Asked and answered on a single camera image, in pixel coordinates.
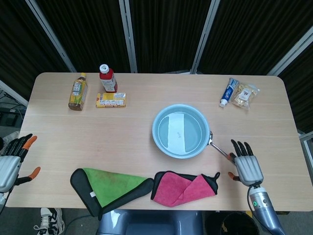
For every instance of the clear snack bag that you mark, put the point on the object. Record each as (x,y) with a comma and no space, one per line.
(245,95)

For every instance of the green cloth black backing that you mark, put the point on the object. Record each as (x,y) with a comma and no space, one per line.
(110,186)

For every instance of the grey partition post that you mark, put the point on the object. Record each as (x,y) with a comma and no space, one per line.
(129,36)
(13,94)
(205,36)
(291,54)
(52,36)

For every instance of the metal spoon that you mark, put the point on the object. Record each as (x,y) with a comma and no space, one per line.
(218,148)

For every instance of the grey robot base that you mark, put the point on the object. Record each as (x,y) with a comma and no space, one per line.
(149,222)

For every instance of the light blue bowl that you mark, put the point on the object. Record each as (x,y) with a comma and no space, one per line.
(181,132)

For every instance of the blue white toothpaste tube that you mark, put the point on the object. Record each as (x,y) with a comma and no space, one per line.
(228,93)

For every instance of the white black sneaker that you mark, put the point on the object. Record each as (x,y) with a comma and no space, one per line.
(50,221)

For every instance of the red juice bottle white cap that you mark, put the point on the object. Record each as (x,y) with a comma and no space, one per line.
(108,82)

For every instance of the pink cloth black backing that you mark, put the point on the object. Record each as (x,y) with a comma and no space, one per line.
(176,189)

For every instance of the black trash bin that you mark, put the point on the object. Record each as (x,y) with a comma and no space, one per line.
(232,225)

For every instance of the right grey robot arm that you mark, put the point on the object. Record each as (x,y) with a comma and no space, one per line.
(265,208)

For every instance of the yellow cardboard box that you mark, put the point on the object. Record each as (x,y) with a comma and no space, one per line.
(111,100)

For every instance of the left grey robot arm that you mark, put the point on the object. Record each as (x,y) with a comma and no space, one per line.
(2,199)

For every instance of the tea bottle yellow label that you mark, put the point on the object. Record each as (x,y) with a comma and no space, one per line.
(77,94)

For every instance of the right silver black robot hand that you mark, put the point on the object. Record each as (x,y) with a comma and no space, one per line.
(248,169)

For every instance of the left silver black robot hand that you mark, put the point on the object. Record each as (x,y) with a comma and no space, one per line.
(9,164)

